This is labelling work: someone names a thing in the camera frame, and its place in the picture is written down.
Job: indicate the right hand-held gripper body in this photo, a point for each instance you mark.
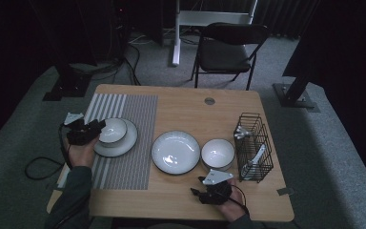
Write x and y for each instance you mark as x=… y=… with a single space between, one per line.
x=214 y=191

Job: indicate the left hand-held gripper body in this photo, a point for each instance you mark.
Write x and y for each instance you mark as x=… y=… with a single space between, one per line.
x=77 y=132

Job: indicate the white bowl black rim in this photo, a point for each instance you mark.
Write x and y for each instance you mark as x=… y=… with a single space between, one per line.
x=113 y=129
x=218 y=153

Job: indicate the white plate black rim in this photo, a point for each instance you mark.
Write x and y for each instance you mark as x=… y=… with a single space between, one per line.
x=124 y=148
x=175 y=152

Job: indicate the person's left hand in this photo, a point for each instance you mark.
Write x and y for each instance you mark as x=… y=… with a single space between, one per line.
x=81 y=156

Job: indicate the person's right hand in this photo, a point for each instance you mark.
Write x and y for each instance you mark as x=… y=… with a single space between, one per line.
x=233 y=206

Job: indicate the striped woven placemat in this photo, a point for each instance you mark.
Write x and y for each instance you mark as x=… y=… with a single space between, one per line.
x=133 y=143

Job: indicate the black stand with square base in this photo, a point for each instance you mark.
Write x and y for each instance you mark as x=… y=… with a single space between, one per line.
x=66 y=89

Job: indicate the white ceramic spoon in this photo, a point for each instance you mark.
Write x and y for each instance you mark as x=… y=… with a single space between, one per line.
x=253 y=161

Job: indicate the grey tape piece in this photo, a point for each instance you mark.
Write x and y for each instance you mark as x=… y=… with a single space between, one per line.
x=285 y=191

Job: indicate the black equipment tower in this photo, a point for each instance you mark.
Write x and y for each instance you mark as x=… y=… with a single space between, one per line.
x=120 y=28

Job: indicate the black stand with bolted base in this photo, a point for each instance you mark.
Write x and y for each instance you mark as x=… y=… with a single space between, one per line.
x=294 y=98

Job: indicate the black folding chair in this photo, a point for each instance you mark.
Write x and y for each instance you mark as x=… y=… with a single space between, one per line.
x=224 y=58

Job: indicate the white desk frame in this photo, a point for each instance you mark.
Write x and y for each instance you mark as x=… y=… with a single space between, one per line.
x=203 y=17

